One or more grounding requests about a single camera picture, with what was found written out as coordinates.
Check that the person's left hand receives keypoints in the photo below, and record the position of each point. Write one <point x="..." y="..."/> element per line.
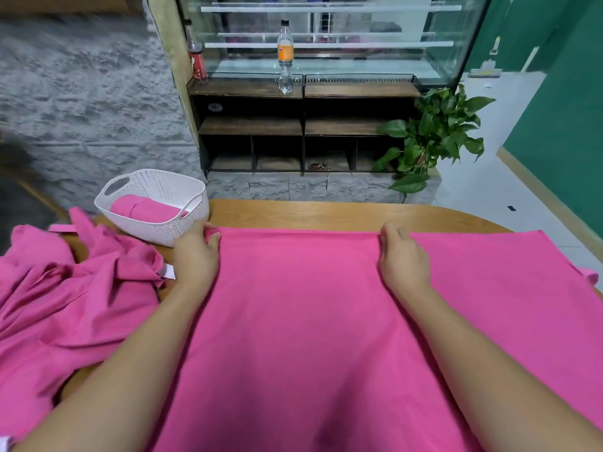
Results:
<point x="196" y="263"/>

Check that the person's right hand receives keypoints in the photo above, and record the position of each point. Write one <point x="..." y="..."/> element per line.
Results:
<point x="403" y="263"/>

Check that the pink towel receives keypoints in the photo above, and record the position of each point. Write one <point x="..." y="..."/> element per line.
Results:
<point x="301" y="343"/>
<point x="146" y="210"/>

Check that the white woven plastic basket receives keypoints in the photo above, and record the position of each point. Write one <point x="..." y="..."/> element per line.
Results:
<point x="179" y="181"/>

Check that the pile of pink cloths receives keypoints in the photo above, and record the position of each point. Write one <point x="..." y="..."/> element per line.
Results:
<point x="66" y="315"/>

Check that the person's right forearm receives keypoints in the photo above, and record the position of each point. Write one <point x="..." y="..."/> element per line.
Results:
<point x="509" y="381"/>

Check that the person's left forearm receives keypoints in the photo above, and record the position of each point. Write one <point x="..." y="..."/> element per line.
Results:
<point x="113" y="390"/>

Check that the green potted plant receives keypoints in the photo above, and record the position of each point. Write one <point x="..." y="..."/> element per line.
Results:
<point x="433" y="136"/>

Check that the red label cola bottle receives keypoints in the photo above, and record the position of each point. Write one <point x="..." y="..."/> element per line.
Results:
<point x="197" y="63"/>

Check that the white mop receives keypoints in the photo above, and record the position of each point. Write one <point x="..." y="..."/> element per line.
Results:
<point x="486" y="70"/>

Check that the clear bottle with orange label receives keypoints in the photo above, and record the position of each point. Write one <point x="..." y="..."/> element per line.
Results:
<point x="285" y="56"/>

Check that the glass display case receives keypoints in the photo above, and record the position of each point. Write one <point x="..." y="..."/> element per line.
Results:
<point x="330" y="37"/>

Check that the wooden bar counter top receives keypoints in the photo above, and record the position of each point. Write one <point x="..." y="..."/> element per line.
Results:
<point x="66" y="4"/>

